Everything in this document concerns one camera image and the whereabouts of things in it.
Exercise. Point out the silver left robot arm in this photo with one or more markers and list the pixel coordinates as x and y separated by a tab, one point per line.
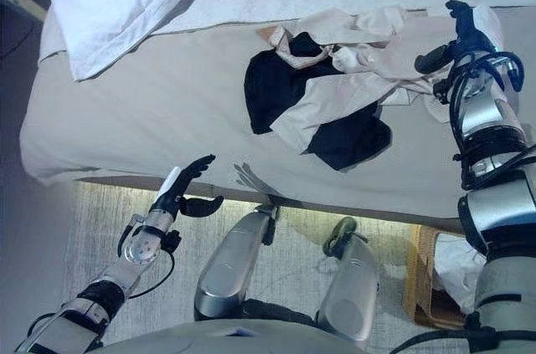
140	247

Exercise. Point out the pale white garment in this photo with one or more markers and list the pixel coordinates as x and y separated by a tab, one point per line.
456	270

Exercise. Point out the green right robot foot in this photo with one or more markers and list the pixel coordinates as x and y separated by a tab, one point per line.
341	230

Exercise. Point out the brown wicker basket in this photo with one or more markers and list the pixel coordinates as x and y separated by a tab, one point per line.
416	270

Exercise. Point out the bed with grey bedspread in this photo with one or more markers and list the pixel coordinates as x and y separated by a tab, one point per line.
167	99

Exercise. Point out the silver left robot leg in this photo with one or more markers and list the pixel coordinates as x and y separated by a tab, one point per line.
230	262

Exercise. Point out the silver robot leg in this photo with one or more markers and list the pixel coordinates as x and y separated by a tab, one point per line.
230	262
349	287

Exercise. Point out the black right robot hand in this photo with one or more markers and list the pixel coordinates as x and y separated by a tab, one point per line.
486	32

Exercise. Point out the small white chest label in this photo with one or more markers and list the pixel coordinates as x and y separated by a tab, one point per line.
236	332

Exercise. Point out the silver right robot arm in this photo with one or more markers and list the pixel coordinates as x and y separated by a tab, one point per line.
498	119

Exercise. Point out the grey textured area rug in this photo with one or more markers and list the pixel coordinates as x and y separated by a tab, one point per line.
293	262

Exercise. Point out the black garment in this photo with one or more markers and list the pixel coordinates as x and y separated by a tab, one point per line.
272	90

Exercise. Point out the beige garment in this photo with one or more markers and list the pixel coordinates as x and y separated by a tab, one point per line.
347	94

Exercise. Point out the pink patterned cloth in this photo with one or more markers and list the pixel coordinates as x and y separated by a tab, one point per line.
278	38

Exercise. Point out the silver right robot leg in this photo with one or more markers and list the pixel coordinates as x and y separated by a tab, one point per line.
349	287

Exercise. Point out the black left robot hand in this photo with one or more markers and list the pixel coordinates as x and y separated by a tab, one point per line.
169	191

